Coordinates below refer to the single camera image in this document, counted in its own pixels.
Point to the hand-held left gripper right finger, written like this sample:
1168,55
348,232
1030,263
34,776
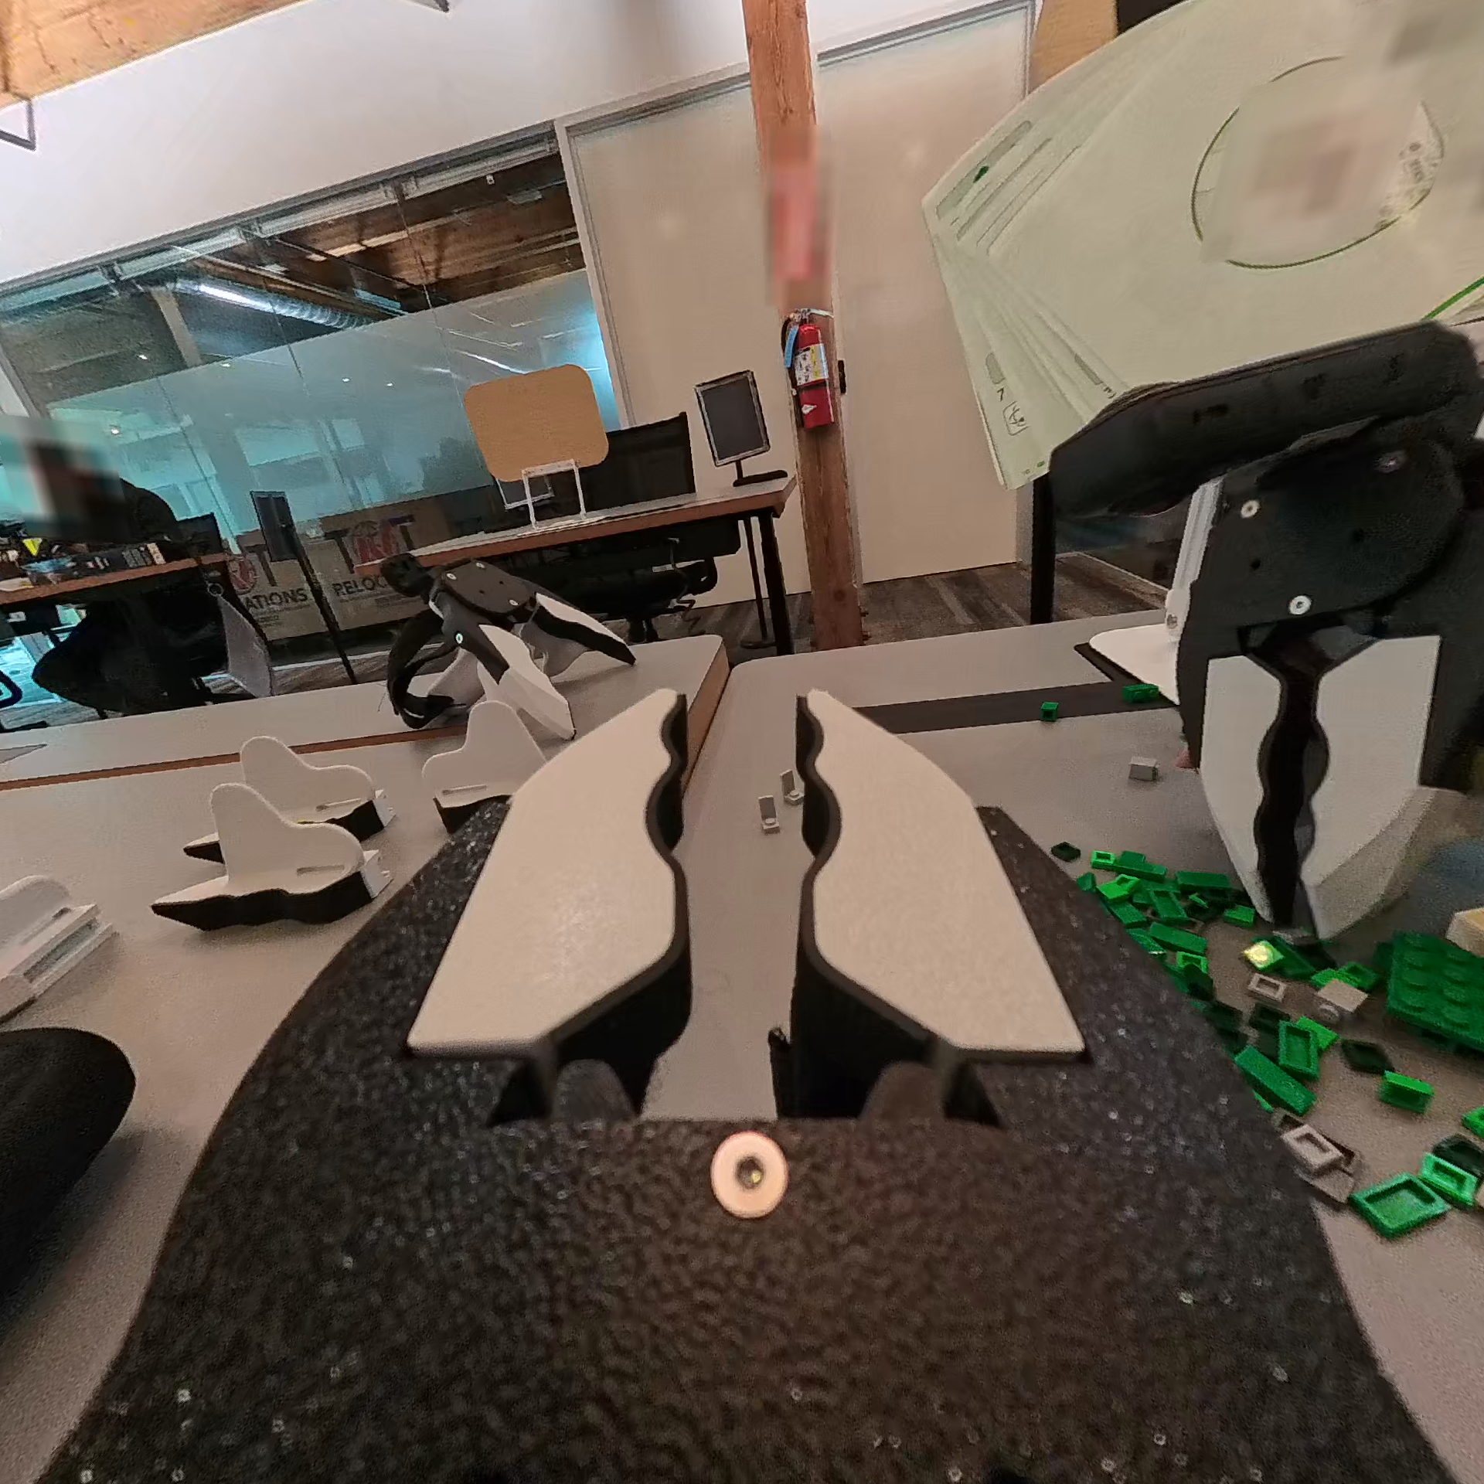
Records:
916,893

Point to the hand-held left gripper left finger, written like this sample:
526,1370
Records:
566,893

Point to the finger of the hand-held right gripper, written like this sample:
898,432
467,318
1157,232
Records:
1372,766
1236,753

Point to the pile of small green tiles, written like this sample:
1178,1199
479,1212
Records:
1207,960

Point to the grey desk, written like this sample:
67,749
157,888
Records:
1021,776

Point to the black desk mat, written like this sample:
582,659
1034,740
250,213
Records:
995,707

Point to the wooden office desk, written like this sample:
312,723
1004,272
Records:
696,509

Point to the small black desk screen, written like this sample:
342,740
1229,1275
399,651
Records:
731,417

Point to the loose white gripper finger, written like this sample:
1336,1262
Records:
308,783
488,753
285,854

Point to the wood-edged grey table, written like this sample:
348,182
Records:
650,687

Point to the spare black white gripper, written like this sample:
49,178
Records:
493,625

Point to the pale green instruction booklet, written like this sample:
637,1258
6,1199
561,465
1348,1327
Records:
1100,232

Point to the printed cardboard box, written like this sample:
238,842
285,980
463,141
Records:
363,573

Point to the clear acrylic holder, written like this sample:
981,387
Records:
552,495

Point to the black office chair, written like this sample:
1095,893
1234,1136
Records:
645,461

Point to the black tripod stand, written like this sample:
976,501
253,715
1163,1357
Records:
285,545

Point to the tan rounded board sign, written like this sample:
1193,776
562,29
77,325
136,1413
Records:
532,421

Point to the black swivel chair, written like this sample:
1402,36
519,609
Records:
126,662

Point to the white plastic gripper part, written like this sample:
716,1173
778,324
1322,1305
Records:
39,942

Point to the red fire extinguisher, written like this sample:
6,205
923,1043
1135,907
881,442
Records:
811,370

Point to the cluttered wooden table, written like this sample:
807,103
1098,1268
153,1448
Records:
107,568

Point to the black rounded object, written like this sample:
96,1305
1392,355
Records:
54,1136

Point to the wooden post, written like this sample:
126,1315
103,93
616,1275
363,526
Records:
800,117

